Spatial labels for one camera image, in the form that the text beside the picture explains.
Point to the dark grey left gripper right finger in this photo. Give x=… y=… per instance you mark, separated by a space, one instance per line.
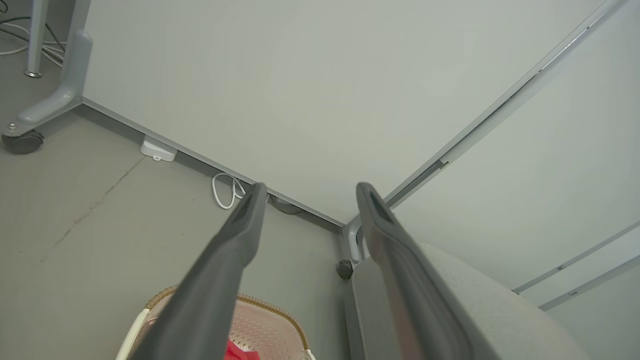
x=400 y=270

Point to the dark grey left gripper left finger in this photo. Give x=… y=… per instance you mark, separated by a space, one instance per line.
x=210 y=290

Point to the red garment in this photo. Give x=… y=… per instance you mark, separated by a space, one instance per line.
x=240 y=352

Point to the grey fabric sofa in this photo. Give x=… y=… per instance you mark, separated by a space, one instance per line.
x=500 y=305

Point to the small dark caster wheel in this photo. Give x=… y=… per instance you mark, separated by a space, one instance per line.
x=344 y=270

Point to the cream perforated laundry basket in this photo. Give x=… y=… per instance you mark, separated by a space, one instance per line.
x=270 y=330

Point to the white power adapter box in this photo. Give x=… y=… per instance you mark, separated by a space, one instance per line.
x=157 y=149

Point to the narrow white partition panel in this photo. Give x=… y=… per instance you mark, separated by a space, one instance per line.
x=550 y=175

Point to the wide white partition panel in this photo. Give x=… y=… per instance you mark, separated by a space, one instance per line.
x=300 y=100

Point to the black caster wheel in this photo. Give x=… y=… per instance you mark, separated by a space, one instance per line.
x=22 y=142

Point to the grey metal table leg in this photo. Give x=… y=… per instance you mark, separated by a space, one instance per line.
x=36 y=40

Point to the grey partition foot post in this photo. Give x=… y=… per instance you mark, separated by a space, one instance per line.
x=351 y=240
x=72 y=85

